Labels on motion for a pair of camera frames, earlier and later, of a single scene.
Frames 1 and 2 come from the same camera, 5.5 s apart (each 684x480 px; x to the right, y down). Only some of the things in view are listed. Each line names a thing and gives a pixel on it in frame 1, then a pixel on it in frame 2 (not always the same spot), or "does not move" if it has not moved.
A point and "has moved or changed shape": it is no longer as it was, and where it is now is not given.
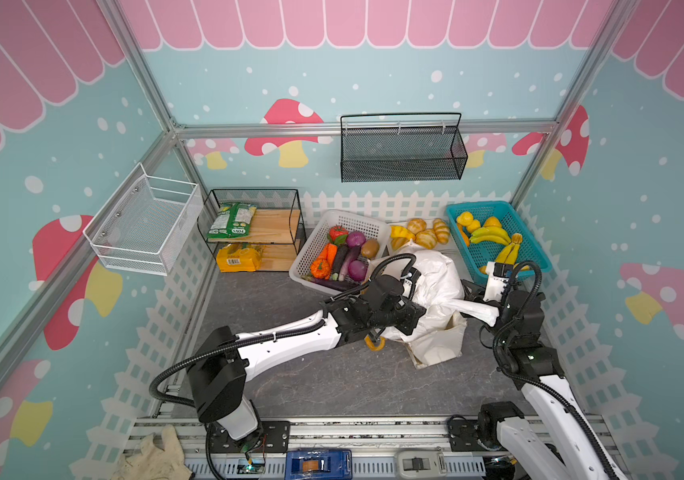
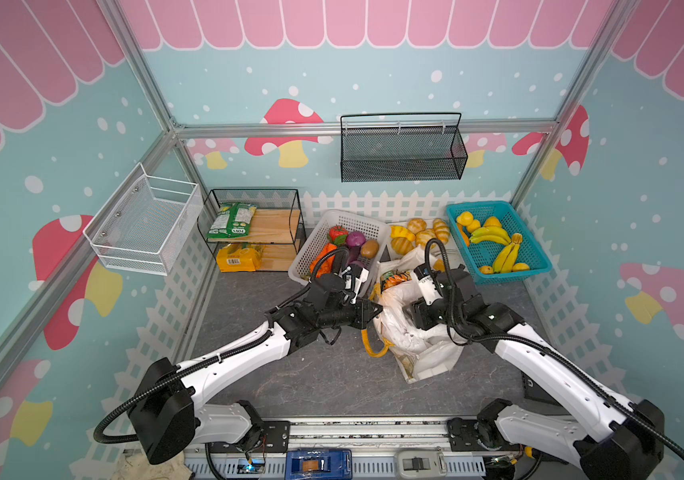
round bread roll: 416,225 does not move
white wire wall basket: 143,225 does not move
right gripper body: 477,291 to 413,314
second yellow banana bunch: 490,234 does not move
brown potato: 370,248 does not move
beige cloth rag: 150,462 does not move
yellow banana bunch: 496,235 does not move
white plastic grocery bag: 441,290 has moved or changed shape
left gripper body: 402,319 to 346,314
